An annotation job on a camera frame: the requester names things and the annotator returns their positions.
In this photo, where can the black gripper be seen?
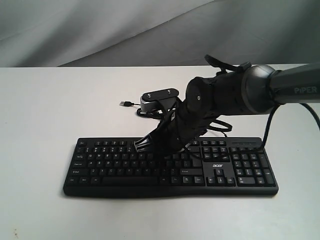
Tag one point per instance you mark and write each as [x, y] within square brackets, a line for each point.
[188, 122]

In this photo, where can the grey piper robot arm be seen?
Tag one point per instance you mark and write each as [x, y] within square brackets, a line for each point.
[234, 91]

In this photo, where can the black acer keyboard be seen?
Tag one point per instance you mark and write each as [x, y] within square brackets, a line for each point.
[109, 167]

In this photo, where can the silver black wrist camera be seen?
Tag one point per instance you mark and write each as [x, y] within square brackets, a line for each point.
[160, 100]

